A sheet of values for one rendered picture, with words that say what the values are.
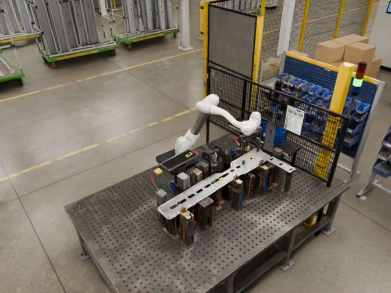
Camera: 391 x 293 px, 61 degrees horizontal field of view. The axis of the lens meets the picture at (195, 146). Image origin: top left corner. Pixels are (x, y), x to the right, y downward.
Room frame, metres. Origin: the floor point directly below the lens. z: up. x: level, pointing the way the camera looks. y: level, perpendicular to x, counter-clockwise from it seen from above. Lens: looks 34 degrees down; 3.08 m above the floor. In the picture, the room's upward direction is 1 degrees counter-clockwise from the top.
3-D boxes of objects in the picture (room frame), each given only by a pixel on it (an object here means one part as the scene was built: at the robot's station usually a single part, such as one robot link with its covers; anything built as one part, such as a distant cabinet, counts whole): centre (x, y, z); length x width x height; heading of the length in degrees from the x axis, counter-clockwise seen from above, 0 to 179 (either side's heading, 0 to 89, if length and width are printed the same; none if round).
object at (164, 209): (2.50, -0.23, 1.00); 1.38 x 0.22 x 0.02; 132
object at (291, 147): (3.26, -0.78, 1.01); 0.90 x 0.22 x 0.03; 42
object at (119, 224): (2.60, -0.17, 0.68); 2.56 x 1.61 x 0.04; 128
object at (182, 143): (3.20, 0.15, 0.92); 0.18 x 0.16 x 0.22; 151
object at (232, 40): (5.27, -0.57, 1.00); 1.34 x 0.14 x 2.00; 38
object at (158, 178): (2.44, 0.35, 0.92); 0.08 x 0.08 x 0.44; 42
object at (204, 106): (3.11, -0.10, 1.47); 0.18 x 0.14 x 0.13; 61
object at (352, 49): (6.61, -3.13, 0.52); 1.20 x 0.80 x 1.05; 125
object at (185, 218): (1.99, 0.08, 0.88); 0.15 x 0.11 x 0.36; 42
